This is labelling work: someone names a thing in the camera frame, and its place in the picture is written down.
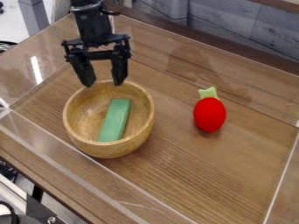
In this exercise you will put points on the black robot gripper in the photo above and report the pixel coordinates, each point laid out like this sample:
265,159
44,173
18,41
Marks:
97,43

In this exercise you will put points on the brown wooden bowl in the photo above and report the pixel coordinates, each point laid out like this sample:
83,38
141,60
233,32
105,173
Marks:
84,114

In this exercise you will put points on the green rectangular stick block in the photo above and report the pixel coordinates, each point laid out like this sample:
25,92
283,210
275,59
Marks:
115,121

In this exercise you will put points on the red plush radish toy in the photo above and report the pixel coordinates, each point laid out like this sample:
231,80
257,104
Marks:
209,112

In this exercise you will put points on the grey metal post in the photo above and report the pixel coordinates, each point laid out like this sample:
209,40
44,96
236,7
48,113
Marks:
33,15

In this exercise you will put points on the clear acrylic tray enclosure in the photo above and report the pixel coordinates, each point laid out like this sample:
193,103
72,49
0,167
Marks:
233,176

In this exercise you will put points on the black bracket with screw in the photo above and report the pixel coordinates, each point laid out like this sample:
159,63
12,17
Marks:
40,212

